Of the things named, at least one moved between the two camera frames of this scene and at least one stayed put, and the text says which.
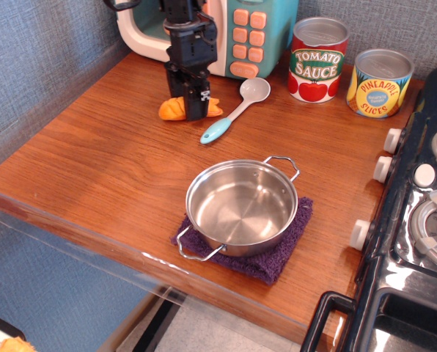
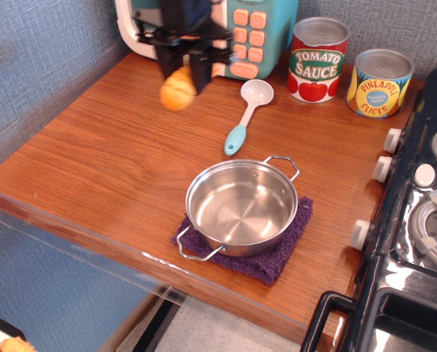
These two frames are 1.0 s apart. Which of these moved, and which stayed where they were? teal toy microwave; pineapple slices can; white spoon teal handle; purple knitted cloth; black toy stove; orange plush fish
Moved: white spoon teal handle; orange plush fish
Stayed: pineapple slices can; purple knitted cloth; black toy stove; teal toy microwave
